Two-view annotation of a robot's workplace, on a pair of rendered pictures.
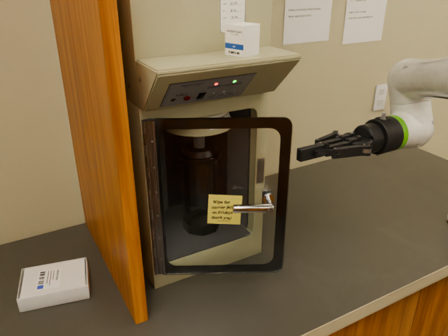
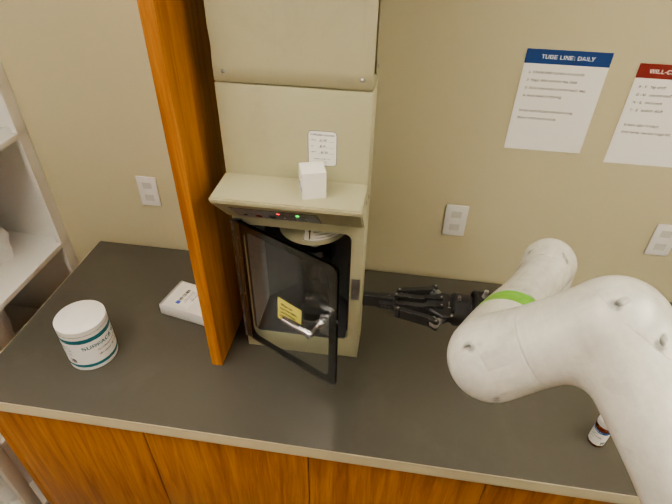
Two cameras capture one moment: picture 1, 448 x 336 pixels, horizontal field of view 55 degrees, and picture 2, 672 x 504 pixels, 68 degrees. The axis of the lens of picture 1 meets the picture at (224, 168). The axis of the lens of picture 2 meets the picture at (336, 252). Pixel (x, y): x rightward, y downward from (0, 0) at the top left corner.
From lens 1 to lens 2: 0.76 m
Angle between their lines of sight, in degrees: 34
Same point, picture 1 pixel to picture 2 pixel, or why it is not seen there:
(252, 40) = (314, 186)
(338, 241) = (437, 387)
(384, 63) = not seen: outside the picture
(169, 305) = (245, 363)
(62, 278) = (195, 302)
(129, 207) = (200, 283)
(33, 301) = (169, 310)
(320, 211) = not seen: hidden behind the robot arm
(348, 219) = not seen: hidden behind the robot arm
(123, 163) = (193, 252)
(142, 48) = (232, 164)
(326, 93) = (564, 213)
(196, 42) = (283, 167)
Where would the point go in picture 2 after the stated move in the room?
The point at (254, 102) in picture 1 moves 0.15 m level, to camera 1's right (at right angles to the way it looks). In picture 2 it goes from (348, 230) to (403, 254)
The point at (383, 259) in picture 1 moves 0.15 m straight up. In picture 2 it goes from (457, 431) to (467, 394)
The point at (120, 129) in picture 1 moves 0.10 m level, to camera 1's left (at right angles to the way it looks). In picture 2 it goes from (189, 228) to (161, 213)
